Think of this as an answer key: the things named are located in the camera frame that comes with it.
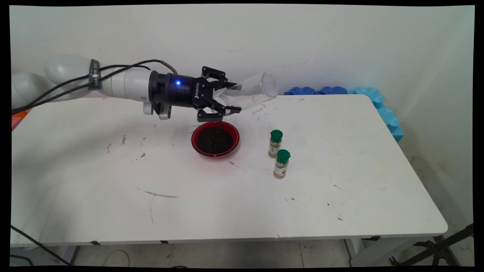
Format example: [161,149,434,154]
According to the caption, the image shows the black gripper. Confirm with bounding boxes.
[192,66,242,122]

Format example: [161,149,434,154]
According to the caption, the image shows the clear plastic jar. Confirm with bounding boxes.
[217,72,279,112]

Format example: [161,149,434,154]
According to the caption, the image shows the black seeds pile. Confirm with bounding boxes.
[197,127,234,154]

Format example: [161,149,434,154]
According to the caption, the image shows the red bowl with black rim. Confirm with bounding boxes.
[191,121,240,158]

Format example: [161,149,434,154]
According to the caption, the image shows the green-capped spice bottle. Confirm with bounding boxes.
[268,130,283,158]
[273,149,291,179]

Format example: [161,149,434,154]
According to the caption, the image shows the light blue foam mat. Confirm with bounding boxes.
[347,87,404,143]

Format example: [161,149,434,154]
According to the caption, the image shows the white table leg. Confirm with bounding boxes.
[344,238,428,267]
[57,246,81,266]

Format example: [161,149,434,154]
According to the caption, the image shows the black tripod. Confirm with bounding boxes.
[389,224,474,266]

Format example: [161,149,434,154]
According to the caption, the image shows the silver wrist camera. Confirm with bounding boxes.
[143,99,173,121]

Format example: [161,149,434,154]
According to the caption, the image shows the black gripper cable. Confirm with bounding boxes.
[11,59,178,112]

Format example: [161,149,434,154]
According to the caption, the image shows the black velcro strap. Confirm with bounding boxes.
[88,59,101,91]

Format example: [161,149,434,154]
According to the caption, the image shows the thin floor cable loop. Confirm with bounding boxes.
[103,249,131,267]

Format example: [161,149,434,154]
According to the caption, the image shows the black floor cable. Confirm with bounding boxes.
[11,225,71,266]

